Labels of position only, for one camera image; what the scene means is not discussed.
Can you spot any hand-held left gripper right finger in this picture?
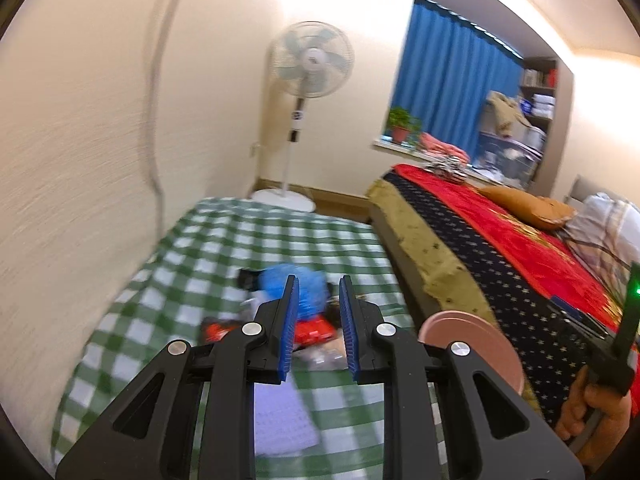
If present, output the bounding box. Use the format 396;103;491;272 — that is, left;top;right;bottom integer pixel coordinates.
339;275;586;480

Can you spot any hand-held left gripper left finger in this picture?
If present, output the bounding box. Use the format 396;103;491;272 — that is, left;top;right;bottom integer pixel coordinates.
55;274;301;480

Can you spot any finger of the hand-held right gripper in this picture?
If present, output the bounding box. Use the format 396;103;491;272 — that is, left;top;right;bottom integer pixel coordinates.
547;296;620;345

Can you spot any blue plastic bag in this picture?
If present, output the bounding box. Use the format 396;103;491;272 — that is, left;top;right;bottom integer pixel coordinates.
257;262;328;321

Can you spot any pink round bin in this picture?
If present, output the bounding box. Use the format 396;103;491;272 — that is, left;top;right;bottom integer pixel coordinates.
417;311;526;396

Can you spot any person's right hand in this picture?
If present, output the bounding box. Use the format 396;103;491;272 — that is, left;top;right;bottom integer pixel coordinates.
555;362;635;467

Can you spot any clear plastic wrapper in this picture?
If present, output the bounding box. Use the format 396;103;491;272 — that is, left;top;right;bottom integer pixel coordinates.
300;345;351;372

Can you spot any black band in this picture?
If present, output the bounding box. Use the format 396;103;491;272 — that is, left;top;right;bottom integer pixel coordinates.
237;268;266;291

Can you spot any red and black packet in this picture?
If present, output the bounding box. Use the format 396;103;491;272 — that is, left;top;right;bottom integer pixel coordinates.
200;317;251;345

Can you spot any plaid pillow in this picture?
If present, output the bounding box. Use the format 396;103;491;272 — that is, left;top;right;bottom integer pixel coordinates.
557;192;640;306

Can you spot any green checked bed cover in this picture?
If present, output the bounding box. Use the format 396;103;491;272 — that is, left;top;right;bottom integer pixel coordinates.
50;196;451;471

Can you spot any navy starred bed sheet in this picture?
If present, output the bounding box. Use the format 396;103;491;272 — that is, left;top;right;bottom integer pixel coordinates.
366;170;616;428

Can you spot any red patterned blanket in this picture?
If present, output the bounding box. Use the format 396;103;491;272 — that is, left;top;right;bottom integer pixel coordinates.
392;162;640;356

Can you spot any orange pillow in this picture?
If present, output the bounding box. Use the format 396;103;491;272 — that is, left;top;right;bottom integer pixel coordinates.
477;185;576;232

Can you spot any grey headboard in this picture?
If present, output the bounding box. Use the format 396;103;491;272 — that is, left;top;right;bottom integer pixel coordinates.
565;175;616;206

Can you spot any clear plastic storage box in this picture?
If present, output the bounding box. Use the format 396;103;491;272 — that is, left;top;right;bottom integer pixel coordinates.
475;127;548;186

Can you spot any white window sill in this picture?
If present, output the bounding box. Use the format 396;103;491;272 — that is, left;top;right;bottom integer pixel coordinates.
372;136;501;183

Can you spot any black and white striped cloth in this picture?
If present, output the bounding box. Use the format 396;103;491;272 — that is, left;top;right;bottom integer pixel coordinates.
425;156;468;181

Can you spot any brown bookshelf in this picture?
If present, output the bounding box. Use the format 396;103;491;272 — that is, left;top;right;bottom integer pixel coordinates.
520;55;573;196

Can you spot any pink cloth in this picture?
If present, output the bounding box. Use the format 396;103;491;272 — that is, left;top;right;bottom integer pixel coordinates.
417;132;471;161

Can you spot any potted green plant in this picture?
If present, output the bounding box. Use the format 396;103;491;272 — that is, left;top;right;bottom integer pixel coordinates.
387;106;422;145

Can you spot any beige jacket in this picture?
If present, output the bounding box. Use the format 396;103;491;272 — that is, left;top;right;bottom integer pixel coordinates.
485;91;533;137

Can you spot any blue curtain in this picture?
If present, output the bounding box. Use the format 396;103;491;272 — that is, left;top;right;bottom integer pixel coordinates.
389;2;526;161

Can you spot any white standing fan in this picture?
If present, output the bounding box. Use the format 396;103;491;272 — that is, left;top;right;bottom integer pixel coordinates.
250;21;356;213

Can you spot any white wall cable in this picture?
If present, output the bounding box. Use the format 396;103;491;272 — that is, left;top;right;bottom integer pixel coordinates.
135;0;201;241

